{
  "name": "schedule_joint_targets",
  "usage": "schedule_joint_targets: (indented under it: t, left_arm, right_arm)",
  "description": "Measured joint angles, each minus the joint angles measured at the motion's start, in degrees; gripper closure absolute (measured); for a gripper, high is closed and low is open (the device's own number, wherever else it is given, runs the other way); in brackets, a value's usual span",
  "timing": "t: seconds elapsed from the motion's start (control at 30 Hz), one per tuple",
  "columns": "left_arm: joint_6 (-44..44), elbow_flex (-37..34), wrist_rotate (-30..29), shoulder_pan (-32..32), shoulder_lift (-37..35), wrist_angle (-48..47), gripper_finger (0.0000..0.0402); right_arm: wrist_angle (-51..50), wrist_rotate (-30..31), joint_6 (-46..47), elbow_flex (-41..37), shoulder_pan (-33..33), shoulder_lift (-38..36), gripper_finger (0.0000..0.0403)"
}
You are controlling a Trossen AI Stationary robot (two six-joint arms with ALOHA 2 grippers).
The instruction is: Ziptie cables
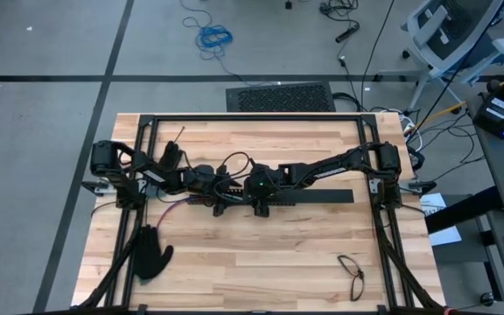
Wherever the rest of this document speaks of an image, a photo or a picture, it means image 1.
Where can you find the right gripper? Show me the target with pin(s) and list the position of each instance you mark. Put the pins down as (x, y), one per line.
(263, 181)

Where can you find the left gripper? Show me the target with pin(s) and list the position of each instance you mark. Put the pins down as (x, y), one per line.
(204, 179)

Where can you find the black duct cover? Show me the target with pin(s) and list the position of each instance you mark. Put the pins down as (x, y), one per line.
(317, 197)

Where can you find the black work glove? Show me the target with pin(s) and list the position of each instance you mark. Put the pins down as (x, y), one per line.
(171, 155)
(149, 258)

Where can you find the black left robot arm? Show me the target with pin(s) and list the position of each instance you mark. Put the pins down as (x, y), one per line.
(147, 172)

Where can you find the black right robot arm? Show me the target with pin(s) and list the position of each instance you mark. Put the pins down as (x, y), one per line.
(335, 166)

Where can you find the black zip tie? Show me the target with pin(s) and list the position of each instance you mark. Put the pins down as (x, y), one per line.
(179, 134)

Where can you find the black perforated computer case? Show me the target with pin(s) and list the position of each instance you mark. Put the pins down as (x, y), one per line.
(278, 97)

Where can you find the black-framed eyeglasses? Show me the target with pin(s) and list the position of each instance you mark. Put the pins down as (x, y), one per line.
(359, 275)

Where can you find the black clamp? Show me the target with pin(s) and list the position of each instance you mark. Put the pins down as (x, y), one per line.
(92, 187)
(422, 186)

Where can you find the white paper sheet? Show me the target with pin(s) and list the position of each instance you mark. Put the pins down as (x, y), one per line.
(446, 236)

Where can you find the black desk crossbar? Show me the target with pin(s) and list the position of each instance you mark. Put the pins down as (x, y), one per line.
(466, 210)

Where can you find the grey mesh office chair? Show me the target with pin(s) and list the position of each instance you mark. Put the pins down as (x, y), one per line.
(436, 52)

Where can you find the black device blue light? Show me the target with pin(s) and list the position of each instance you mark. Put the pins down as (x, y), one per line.
(492, 116)

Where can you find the black chair caster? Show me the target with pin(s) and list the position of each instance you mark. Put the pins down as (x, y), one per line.
(487, 299)

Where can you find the grey metal bracket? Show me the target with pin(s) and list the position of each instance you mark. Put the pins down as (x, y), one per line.
(372, 187)

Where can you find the black aluminium table frame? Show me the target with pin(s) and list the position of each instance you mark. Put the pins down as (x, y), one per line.
(132, 262)

